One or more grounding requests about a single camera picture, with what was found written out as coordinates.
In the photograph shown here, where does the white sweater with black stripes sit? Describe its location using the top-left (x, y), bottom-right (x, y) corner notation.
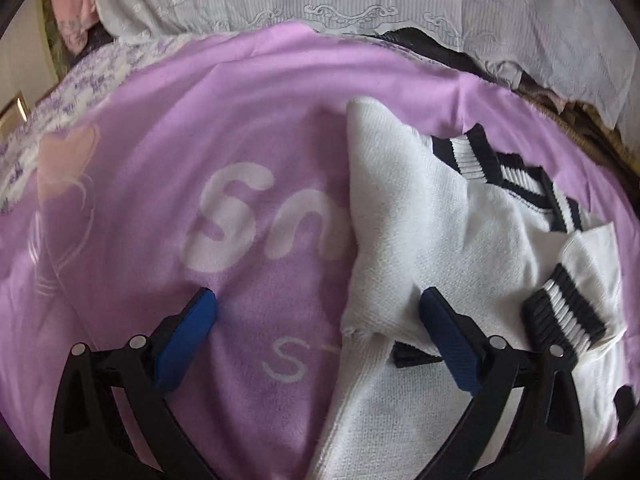
top-left (305, 97), bottom-right (640, 480)

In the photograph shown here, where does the dark cloth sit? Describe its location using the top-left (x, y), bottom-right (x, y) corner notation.
top-left (360, 25), bottom-right (501, 81)

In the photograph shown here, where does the pink floral cloth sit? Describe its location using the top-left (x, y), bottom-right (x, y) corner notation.
top-left (50, 0), bottom-right (101, 53)

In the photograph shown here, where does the brown woven mat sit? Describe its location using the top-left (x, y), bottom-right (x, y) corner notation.
top-left (515, 75), bottom-right (640, 181)

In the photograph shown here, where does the purple printed blanket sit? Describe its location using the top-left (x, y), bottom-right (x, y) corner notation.
top-left (0, 22), bottom-right (640, 480)

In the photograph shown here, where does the wooden frame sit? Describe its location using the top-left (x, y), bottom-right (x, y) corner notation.
top-left (0, 90), bottom-right (31, 131)

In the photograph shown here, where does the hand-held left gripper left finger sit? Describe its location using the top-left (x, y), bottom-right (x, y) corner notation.
top-left (49, 287), bottom-right (221, 480)

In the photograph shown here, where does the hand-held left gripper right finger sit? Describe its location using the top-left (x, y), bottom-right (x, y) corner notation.
top-left (415, 287), bottom-right (588, 480)

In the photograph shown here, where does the purple floral bedsheet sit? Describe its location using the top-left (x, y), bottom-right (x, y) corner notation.
top-left (0, 35), bottom-right (191, 216)

